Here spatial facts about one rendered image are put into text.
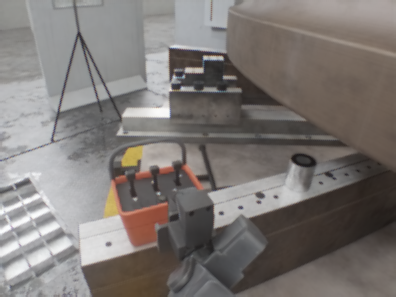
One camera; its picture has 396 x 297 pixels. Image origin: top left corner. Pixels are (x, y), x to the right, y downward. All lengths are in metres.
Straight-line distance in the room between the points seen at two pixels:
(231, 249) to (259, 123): 1.54
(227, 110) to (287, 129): 0.46
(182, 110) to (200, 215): 1.34
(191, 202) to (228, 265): 0.10
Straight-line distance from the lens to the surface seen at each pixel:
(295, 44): 0.97
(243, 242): 0.37
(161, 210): 0.60
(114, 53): 3.69
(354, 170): 1.07
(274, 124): 1.89
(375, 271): 1.29
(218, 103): 1.67
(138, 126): 1.86
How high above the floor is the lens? 1.21
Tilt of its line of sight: 31 degrees down
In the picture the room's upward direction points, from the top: 1 degrees clockwise
